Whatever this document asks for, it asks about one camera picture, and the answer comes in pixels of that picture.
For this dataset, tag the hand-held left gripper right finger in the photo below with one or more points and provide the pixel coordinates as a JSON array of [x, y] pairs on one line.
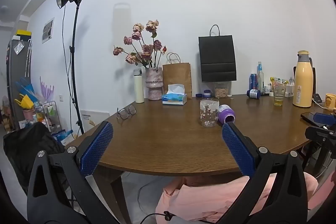
[[237, 148]]

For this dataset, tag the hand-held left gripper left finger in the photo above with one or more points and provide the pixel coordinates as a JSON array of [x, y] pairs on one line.
[[95, 148]]

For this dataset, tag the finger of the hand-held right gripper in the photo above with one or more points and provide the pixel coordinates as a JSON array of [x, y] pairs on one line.
[[324, 118], [319, 133]]

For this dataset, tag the floral print glass cup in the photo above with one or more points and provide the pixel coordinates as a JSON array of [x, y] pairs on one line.
[[209, 113]]

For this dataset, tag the black smartphone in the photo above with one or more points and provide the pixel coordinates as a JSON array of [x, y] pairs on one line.
[[307, 117]]

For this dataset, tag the yellow mug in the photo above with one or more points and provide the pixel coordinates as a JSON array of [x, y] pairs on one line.
[[330, 102]]

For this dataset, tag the black phone stand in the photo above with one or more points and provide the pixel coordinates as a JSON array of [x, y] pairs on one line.
[[318, 98]]

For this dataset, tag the purple plastic bottle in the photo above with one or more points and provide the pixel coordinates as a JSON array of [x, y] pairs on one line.
[[226, 113]]

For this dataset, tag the yellow thermos jug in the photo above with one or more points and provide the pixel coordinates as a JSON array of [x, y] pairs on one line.
[[302, 82]]

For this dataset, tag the white power adapter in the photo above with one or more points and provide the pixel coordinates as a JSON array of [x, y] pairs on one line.
[[289, 90]]

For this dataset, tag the eyeglasses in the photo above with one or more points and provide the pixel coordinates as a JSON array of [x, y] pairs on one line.
[[126, 112]]

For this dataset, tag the glass with yellow liquid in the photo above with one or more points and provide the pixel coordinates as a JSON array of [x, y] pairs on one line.
[[279, 98]]

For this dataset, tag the small blue pill bottle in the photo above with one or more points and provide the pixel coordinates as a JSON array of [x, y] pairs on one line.
[[253, 93]]

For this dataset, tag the pink clothing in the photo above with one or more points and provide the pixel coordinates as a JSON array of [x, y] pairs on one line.
[[210, 200]]

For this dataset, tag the clear snack container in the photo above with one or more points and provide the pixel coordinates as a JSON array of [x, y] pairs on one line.
[[222, 90]]

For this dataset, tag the small blue-lidded jar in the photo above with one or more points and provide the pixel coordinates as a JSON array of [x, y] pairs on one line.
[[206, 93]]

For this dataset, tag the black jacket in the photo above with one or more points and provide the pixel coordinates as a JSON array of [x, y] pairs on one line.
[[29, 148]]

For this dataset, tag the blue drink can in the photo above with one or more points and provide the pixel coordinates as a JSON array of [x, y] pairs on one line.
[[253, 81]]

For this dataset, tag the brown wooden table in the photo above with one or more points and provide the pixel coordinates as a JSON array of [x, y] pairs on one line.
[[168, 134]]

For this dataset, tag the white thermos bottle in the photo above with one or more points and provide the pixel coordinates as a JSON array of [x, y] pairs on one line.
[[138, 87]]

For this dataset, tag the clear glass bottle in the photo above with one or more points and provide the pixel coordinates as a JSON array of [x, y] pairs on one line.
[[260, 77]]

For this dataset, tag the purple plastic hangers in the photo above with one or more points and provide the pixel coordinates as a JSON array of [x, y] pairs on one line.
[[46, 90]]

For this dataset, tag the blue tissue box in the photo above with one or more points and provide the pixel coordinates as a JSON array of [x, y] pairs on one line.
[[174, 99]]

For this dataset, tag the pink speckled vase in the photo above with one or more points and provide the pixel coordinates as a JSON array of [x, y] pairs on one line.
[[154, 82]]

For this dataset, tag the blue and yellow hangers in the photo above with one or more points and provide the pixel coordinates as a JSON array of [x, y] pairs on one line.
[[25, 95]]

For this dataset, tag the brown paper bag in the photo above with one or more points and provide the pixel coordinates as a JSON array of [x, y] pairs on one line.
[[177, 77]]

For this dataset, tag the black paper bag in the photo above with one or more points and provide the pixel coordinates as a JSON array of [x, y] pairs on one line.
[[217, 56]]

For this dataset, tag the black light stand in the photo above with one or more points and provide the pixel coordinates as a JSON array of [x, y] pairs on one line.
[[74, 56]]

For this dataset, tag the grey refrigerator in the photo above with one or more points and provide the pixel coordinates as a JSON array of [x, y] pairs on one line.
[[15, 77]]

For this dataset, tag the dried pink roses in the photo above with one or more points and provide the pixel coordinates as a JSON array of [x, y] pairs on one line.
[[143, 48]]

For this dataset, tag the yellow box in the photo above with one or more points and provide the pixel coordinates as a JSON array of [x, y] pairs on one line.
[[23, 33]]

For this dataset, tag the wall socket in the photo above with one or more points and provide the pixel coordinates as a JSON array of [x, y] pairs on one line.
[[61, 98]]

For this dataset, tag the wall poster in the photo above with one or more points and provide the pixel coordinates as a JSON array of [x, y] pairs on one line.
[[48, 30]]

